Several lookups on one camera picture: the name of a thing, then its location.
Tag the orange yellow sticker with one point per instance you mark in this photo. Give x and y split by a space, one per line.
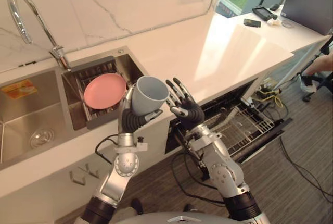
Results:
19 88

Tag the dark robot foot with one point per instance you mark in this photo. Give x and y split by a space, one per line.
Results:
189 207
137 205

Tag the crumpled white paper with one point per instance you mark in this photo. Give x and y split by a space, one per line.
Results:
274 22

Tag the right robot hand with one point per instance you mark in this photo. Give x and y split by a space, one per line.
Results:
191 110

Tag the black dishwasher door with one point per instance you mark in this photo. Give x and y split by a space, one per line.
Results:
262 140

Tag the grey laptop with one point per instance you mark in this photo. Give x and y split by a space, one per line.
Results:
307 7

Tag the round sink drain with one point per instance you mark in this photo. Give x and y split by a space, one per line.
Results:
41 137

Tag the small black box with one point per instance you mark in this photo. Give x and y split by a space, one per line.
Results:
251 22

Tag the black tripod stand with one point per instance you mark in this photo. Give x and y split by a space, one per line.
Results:
320 52

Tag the black handheld controller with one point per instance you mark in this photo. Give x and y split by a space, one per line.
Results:
264 13

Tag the left dark robot foot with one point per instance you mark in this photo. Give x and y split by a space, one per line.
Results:
137 205

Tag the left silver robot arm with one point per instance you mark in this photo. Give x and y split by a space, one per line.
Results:
117 174

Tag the right dark robot foot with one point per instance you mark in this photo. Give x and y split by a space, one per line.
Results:
189 207

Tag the small black remote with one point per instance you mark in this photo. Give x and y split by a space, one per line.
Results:
274 6

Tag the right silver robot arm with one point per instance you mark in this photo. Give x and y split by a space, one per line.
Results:
223 172

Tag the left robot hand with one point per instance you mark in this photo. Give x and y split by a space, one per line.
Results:
130 122

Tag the chrome gooseneck faucet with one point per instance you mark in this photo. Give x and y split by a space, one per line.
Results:
31 26

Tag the silver robot torso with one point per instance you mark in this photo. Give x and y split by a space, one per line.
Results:
177 218

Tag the stainless steel sink basin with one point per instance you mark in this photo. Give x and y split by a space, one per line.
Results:
28 114

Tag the black office chair base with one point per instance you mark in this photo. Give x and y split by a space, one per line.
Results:
316 83

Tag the pink plate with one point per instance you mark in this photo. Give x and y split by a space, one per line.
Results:
104 91

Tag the dark sink dish rack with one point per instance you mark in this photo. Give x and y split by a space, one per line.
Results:
104 88

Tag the person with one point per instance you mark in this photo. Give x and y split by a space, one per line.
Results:
316 69

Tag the grey-blue cup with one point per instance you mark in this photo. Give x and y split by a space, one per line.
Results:
148 96

